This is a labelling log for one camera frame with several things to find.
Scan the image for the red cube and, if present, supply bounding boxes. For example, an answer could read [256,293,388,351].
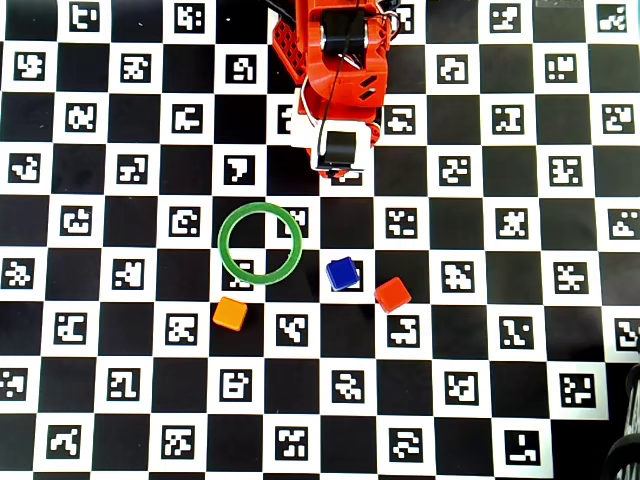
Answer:
[373,276,413,315]

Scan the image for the orange cube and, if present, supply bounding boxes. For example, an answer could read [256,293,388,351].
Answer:
[212,296,249,332]

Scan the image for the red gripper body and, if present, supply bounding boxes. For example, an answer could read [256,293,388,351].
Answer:
[301,48,391,147]

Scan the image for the red robot base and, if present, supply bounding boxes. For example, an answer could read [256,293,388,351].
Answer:
[272,18,307,90]

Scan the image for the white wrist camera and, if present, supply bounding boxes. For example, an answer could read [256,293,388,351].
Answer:
[291,89,385,180]

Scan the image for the black white marker checkerboard mat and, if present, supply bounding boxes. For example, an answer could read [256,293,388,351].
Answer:
[0,0,640,480]

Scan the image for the green ring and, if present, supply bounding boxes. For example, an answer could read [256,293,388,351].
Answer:
[217,202,305,287]

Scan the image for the blue cube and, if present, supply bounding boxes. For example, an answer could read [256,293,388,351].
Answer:
[325,256,362,292]

